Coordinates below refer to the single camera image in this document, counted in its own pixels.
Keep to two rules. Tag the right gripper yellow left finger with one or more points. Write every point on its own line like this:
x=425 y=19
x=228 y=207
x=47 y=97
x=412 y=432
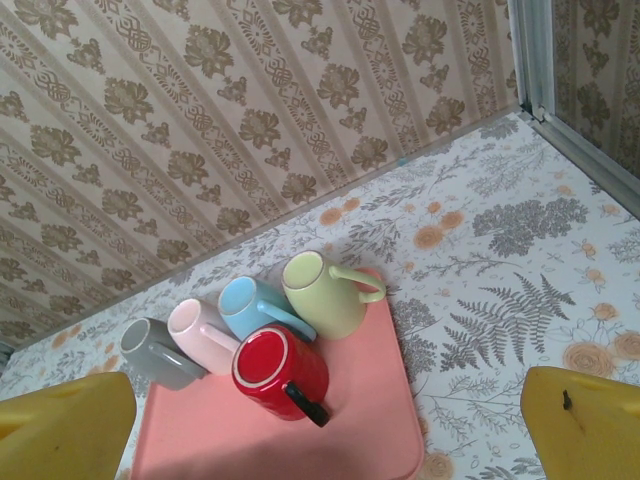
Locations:
x=60 y=435

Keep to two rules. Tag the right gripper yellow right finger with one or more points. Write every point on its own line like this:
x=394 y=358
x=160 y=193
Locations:
x=590 y=430

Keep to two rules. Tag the grey smooth mug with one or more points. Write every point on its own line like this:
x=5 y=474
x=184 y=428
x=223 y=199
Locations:
x=160 y=360

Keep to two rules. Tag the light pink smooth mug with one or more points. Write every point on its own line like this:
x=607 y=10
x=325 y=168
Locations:
x=195 y=330

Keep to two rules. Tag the light blue smooth mug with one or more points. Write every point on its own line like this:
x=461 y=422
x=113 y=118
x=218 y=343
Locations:
x=245 y=305

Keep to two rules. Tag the light green mug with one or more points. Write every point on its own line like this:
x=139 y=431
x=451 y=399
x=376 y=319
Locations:
x=330 y=305

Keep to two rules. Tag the pink plastic tray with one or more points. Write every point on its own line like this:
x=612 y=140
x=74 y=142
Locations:
x=250 y=440

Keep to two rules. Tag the aluminium table edge rail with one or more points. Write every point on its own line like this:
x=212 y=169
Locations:
x=590 y=165

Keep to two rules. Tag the aluminium corner post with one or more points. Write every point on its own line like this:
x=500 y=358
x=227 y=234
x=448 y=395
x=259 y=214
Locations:
x=532 y=60

